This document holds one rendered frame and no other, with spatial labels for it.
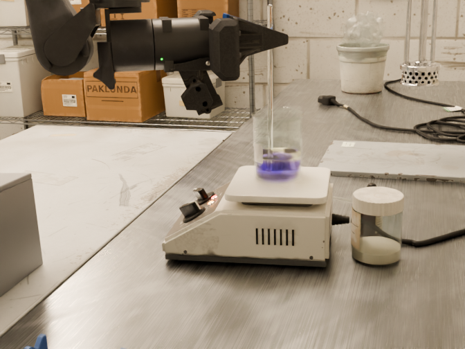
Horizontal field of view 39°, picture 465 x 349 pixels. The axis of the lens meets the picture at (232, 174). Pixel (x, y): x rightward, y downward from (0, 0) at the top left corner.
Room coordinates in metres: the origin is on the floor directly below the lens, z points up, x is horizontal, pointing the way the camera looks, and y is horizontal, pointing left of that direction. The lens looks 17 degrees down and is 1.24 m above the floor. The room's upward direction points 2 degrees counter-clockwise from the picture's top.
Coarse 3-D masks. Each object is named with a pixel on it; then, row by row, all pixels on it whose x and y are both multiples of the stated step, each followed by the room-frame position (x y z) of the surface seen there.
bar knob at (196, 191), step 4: (196, 188) 0.82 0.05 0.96; (200, 188) 0.81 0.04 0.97; (196, 192) 0.81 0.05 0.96; (200, 192) 0.80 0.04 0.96; (204, 192) 0.80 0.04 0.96; (212, 192) 0.82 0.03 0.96; (196, 196) 0.82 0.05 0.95; (200, 196) 0.81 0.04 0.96; (204, 196) 0.80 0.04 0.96; (208, 196) 0.81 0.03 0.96; (212, 196) 0.81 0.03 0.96; (200, 200) 0.81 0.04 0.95; (204, 200) 0.80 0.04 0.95; (200, 204) 0.80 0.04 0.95
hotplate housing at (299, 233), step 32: (192, 224) 0.73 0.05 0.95; (224, 224) 0.72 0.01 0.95; (256, 224) 0.71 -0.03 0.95; (288, 224) 0.70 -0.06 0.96; (320, 224) 0.70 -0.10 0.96; (192, 256) 0.73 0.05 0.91; (224, 256) 0.72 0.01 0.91; (256, 256) 0.71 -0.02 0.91; (288, 256) 0.70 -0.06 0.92; (320, 256) 0.70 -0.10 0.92
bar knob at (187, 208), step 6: (186, 204) 0.76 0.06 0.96; (192, 204) 0.75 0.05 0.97; (198, 204) 0.75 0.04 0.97; (180, 210) 0.77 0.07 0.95; (186, 210) 0.76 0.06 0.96; (192, 210) 0.75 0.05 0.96; (198, 210) 0.75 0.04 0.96; (204, 210) 0.76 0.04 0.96; (186, 216) 0.76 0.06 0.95; (192, 216) 0.75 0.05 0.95; (186, 222) 0.75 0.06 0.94
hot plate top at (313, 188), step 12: (240, 168) 0.82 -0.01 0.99; (252, 168) 0.82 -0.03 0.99; (312, 168) 0.81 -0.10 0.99; (324, 168) 0.81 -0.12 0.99; (240, 180) 0.77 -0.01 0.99; (252, 180) 0.77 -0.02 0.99; (300, 180) 0.77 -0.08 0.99; (312, 180) 0.76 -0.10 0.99; (324, 180) 0.76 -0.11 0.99; (228, 192) 0.73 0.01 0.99; (240, 192) 0.73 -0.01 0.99; (252, 192) 0.73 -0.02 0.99; (264, 192) 0.73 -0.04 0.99; (276, 192) 0.73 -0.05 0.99; (288, 192) 0.72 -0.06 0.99; (300, 192) 0.72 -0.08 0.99; (312, 192) 0.72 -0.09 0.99; (324, 192) 0.72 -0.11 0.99
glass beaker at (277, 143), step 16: (256, 112) 0.80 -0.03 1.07; (288, 112) 0.81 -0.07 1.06; (256, 128) 0.77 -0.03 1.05; (272, 128) 0.76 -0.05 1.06; (288, 128) 0.76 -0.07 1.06; (256, 144) 0.77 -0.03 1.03; (272, 144) 0.76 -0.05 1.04; (288, 144) 0.76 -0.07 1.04; (256, 160) 0.77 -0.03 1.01; (272, 160) 0.76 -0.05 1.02; (288, 160) 0.76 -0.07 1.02; (256, 176) 0.77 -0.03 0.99; (272, 176) 0.76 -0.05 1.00; (288, 176) 0.76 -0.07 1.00
